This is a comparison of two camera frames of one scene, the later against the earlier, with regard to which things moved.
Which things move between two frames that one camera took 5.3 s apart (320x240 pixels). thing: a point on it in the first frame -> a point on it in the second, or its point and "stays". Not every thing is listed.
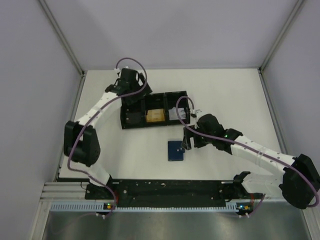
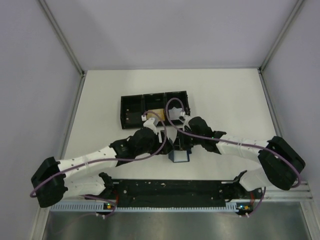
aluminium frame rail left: (63, 38) stays
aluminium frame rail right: (274, 46) stays
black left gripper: (146, 91) -> (166, 148)
